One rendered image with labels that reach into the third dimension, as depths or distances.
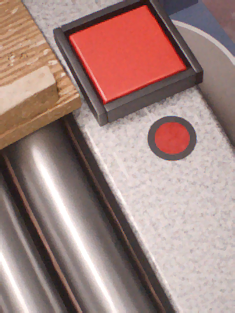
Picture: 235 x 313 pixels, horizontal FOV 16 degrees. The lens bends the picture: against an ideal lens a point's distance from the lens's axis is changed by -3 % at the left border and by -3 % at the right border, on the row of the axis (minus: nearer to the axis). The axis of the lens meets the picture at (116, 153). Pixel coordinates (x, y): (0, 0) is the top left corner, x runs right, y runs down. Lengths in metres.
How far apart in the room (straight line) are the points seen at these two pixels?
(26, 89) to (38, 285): 0.12
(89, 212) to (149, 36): 0.13
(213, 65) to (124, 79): 0.73
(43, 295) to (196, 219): 0.11
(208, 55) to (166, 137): 0.72
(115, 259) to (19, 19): 0.18
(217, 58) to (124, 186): 0.73
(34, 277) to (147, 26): 0.19
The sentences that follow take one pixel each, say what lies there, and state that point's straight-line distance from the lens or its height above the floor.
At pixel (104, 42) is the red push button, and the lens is 0.57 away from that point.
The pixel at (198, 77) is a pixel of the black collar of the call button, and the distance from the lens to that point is 0.56.
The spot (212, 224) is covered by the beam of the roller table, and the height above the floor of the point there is 0.92.
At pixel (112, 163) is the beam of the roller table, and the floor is 0.92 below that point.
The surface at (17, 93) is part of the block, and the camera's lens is 0.51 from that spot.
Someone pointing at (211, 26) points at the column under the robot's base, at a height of 0.01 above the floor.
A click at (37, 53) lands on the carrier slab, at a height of 0.94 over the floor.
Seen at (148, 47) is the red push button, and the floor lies 0.93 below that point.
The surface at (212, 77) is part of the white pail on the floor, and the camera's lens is 1.30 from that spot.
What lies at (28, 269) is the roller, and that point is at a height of 0.92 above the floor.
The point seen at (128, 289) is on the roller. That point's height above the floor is 0.92.
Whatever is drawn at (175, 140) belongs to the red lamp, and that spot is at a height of 0.92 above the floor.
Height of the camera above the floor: 1.41
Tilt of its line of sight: 65 degrees down
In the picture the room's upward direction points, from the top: 6 degrees counter-clockwise
